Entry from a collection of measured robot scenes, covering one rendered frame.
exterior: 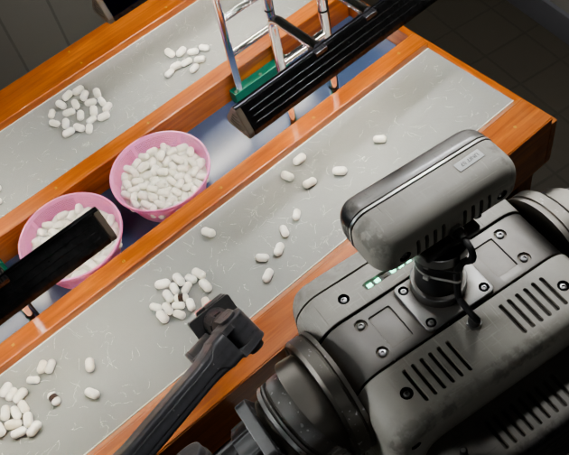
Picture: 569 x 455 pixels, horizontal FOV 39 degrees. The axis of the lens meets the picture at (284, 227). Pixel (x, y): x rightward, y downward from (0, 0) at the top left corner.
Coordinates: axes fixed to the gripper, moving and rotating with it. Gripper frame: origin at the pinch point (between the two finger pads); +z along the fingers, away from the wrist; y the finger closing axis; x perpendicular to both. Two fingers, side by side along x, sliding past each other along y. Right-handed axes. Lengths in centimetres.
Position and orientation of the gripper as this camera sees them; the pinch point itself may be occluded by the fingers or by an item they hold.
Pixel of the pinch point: (202, 314)
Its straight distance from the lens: 173.8
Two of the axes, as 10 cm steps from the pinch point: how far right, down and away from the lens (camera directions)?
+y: -7.5, 5.9, -3.0
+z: -4.0, -0.5, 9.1
